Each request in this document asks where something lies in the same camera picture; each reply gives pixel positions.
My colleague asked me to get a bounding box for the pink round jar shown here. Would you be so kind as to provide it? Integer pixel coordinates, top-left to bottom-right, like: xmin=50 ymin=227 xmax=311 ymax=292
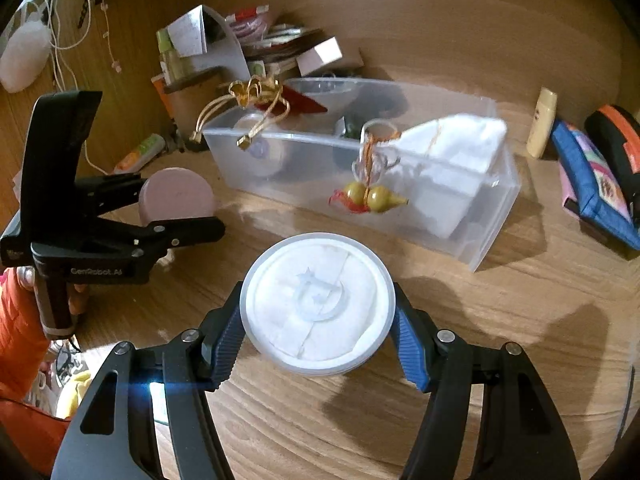
xmin=138 ymin=167 xmax=217 ymax=226

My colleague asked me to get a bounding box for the white round lidded container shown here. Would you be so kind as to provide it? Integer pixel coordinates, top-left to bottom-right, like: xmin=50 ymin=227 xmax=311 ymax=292
xmin=240 ymin=233 xmax=396 ymax=376

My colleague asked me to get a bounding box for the person left hand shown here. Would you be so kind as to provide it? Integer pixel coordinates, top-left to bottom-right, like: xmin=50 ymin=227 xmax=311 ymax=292
xmin=1 ymin=266 xmax=89 ymax=315

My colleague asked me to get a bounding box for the orange green tube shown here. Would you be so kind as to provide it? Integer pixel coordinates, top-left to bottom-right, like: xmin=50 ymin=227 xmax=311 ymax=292
xmin=113 ymin=133 xmax=166 ymax=174

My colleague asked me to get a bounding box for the orange printed packet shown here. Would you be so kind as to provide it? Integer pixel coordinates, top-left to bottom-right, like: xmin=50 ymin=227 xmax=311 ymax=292
xmin=151 ymin=74 xmax=174 ymax=119

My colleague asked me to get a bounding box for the brown gradient ceramic mug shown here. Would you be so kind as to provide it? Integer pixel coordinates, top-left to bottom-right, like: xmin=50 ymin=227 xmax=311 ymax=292
xmin=164 ymin=67 xmax=229 ymax=139

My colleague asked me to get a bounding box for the green spray bottle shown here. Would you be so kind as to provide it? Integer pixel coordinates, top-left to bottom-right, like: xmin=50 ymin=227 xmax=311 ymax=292
xmin=156 ymin=28 xmax=184 ymax=86

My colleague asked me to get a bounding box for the white tape roll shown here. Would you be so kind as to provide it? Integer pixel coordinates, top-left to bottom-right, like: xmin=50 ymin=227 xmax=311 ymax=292
xmin=233 ymin=113 xmax=290 ymax=178

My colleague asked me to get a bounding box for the white paper receipt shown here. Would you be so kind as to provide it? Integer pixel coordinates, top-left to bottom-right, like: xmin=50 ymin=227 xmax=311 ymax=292
xmin=166 ymin=6 xmax=207 ymax=58

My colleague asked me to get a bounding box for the golden gourd charm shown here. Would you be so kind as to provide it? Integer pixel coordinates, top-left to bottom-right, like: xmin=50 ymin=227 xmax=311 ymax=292
xmin=328 ymin=118 xmax=409 ymax=214

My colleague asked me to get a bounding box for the blue patchwork pouch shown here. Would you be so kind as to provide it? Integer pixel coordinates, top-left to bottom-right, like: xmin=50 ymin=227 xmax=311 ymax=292
xmin=551 ymin=120 xmax=639 ymax=250

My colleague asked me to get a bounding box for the white small cardboard box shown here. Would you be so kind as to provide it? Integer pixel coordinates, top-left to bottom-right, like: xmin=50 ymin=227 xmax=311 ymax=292
xmin=296 ymin=37 xmax=343 ymax=77

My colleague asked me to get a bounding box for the translucent plastic storage bin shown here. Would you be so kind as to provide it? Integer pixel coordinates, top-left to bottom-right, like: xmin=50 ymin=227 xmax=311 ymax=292
xmin=203 ymin=78 xmax=521 ymax=269

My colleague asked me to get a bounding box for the white folded cloth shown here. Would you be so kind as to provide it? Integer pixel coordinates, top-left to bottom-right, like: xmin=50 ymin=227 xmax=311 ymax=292
xmin=390 ymin=114 xmax=506 ymax=238

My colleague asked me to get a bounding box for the cream small bottle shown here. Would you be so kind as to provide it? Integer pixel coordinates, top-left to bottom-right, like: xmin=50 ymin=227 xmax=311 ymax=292
xmin=526 ymin=87 xmax=558 ymax=159

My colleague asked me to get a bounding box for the black orange zip case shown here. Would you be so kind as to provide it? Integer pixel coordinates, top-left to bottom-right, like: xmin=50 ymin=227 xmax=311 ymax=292
xmin=585 ymin=105 xmax=639 ymax=200

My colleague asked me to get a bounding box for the white charging cable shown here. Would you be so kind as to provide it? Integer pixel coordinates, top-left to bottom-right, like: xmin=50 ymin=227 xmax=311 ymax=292
xmin=29 ymin=0 xmax=124 ymax=176

